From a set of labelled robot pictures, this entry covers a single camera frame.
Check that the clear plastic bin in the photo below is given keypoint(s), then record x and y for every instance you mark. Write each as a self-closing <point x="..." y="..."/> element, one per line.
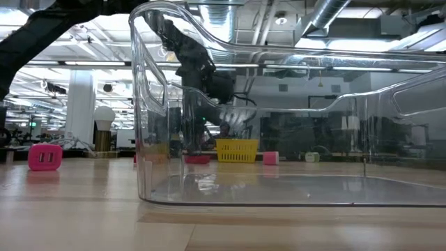
<point x="278" y="190"/>

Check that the white pillar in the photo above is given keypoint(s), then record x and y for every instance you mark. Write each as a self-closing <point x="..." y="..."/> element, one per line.
<point x="80" y="104"/>

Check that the silver ventilation duct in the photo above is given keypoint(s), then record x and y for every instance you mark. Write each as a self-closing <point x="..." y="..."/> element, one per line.
<point x="327" y="14"/>

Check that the white bulb brass lamp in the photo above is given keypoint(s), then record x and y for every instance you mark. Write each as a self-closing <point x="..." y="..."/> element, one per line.
<point x="104" y="116"/>

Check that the pink USB charger cube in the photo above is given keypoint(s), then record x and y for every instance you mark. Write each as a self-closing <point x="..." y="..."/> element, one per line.
<point x="35" y="164"/>

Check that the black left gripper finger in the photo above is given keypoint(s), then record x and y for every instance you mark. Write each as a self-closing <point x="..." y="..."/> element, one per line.
<point x="189" y="125"/>
<point x="203" y="129"/>

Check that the yellow plastic basket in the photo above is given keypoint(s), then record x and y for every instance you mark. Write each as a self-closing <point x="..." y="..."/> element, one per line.
<point x="237" y="142"/>

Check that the small red pink block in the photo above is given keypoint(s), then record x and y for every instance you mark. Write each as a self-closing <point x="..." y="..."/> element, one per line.
<point x="270" y="158"/>

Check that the red square block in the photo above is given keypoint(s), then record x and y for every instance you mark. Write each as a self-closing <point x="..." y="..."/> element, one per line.
<point x="197" y="160"/>

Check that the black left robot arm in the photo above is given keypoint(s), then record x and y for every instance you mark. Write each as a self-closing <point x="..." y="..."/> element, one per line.
<point x="35" y="35"/>

